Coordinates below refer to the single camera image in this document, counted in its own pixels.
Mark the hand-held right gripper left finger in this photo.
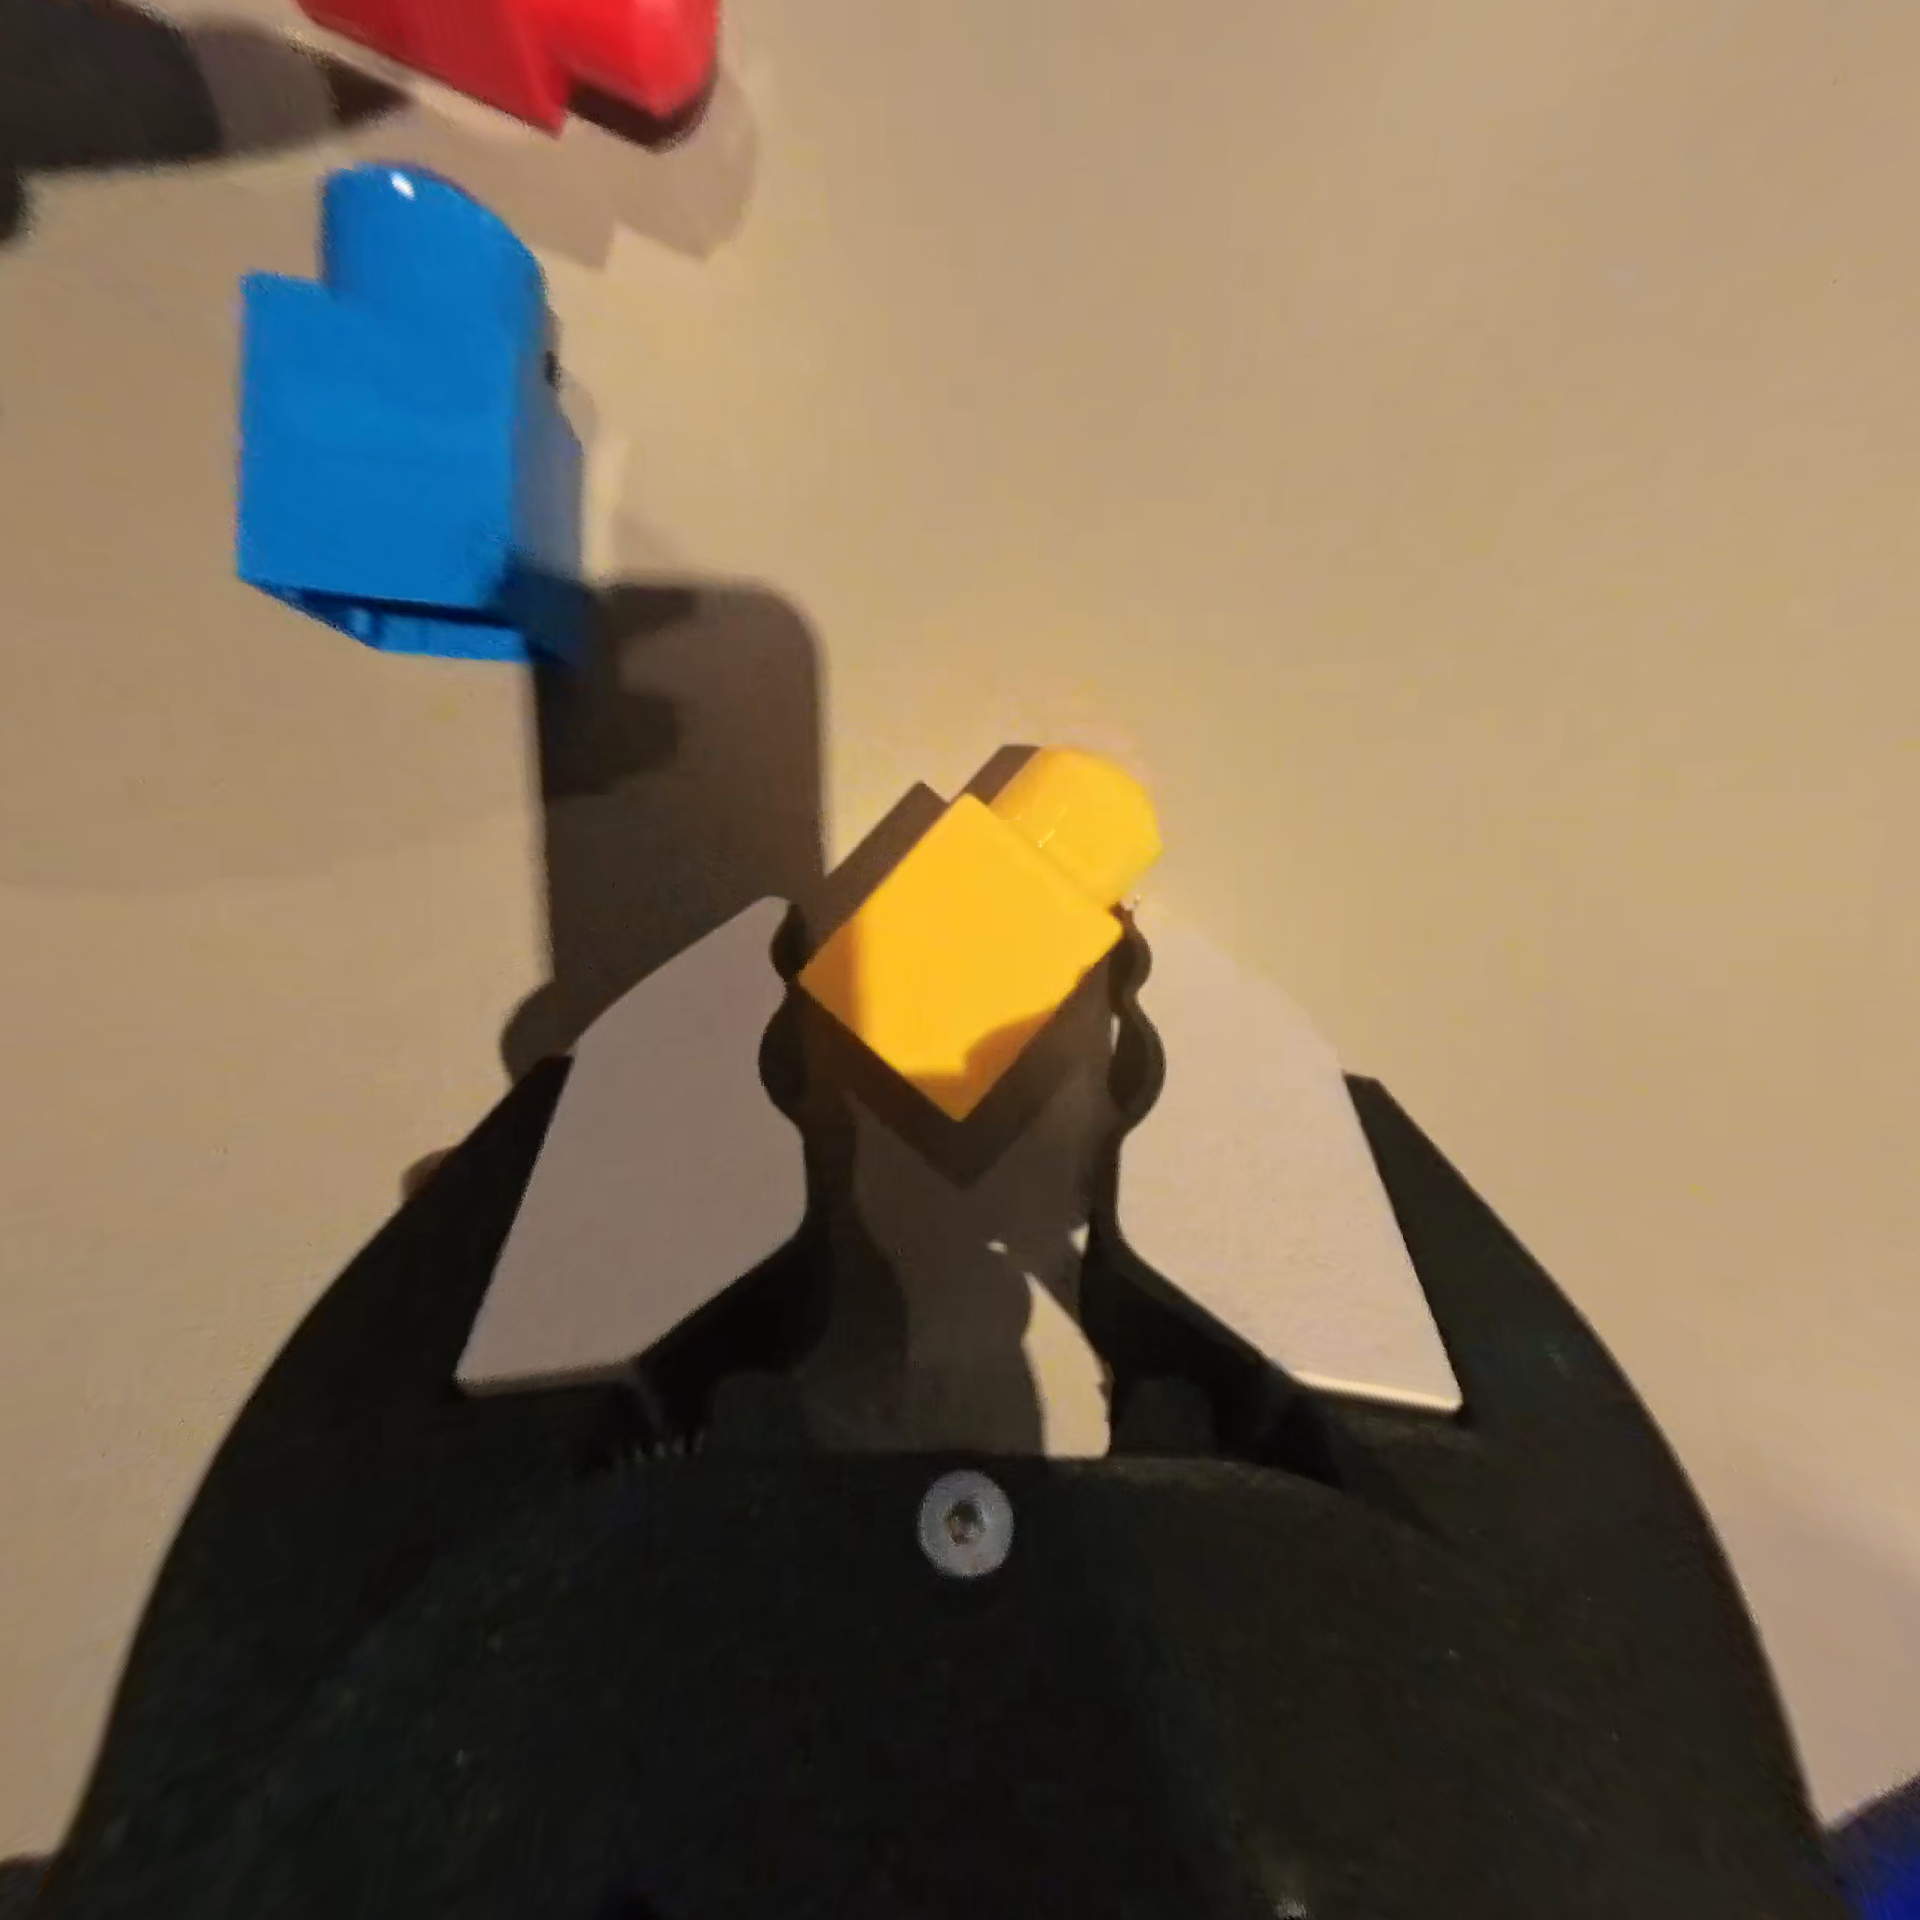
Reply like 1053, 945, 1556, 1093
454, 897, 832, 1388

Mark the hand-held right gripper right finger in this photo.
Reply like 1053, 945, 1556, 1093
1083, 911, 1463, 1414

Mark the blue mega block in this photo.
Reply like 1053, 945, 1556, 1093
235, 162, 591, 666

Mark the red mega block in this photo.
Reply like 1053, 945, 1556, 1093
297, 0, 724, 145

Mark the yellow mega block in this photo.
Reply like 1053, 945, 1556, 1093
798, 745, 1164, 1123

